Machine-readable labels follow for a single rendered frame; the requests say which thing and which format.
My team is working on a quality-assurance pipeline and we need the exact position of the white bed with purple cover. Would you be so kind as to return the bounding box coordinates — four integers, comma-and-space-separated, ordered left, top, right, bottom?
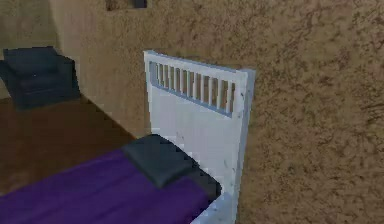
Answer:
0, 49, 257, 224

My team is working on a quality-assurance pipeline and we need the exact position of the dark grey pillow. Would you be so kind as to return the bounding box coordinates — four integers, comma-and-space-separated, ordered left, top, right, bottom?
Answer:
121, 133, 201, 190

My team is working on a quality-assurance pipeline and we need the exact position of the dark blue armchair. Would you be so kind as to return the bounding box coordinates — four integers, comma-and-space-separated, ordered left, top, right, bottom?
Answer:
0, 45, 81, 111

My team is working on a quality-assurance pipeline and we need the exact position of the dark framed wall picture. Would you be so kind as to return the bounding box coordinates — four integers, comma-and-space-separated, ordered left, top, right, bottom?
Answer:
105, 0, 148, 12

